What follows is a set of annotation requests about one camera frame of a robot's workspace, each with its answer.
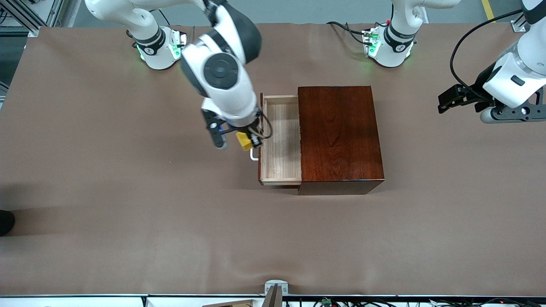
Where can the aluminium frame profile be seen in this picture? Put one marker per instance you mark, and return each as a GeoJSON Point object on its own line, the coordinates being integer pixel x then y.
{"type": "Point", "coordinates": [30, 17]}
{"type": "Point", "coordinates": [519, 24]}

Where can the dark red wooden cabinet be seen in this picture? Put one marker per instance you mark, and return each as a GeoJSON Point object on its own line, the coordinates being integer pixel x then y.
{"type": "Point", "coordinates": [341, 136]}

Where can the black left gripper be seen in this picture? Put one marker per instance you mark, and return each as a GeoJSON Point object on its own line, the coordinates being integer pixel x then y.
{"type": "Point", "coordinates": [478, 91]}

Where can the black rounded object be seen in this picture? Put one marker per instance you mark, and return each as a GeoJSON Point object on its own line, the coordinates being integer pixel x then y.
{"type": "Point", "coordinates": [6, 222]}

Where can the yellow cube block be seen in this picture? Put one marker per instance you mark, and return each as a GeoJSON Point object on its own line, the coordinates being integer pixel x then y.
{"type": "Point", "coordinates": [244, 140]}

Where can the light brown wooden board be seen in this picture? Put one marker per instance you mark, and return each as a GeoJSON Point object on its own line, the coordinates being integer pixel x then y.
{"type": "Point", "coordinates": [232, 304]}

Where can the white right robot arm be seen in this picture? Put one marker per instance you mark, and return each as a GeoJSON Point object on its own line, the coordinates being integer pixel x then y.
{"type": "Point", "coordinates": [222, 72]}

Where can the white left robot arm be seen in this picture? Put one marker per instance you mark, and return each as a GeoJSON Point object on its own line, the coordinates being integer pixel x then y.
{"type": "Point", "coordinates": [394, 51]}

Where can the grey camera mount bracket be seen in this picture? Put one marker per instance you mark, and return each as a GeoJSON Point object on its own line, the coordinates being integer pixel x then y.
{"type": "Point", "coordinates": [276, 286]}

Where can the brown table cloth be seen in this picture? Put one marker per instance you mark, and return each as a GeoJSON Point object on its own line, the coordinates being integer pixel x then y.
{"type": "Point", "coordinates": [170, 213]}

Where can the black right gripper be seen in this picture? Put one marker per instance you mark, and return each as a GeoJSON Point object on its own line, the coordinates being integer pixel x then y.
{"type": "Point", "coordinates": [254, 128]}

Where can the yellow floor tape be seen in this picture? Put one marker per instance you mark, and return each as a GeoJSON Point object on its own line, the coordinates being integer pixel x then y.
{"type": "Point", "coordinates": [489, 10]}

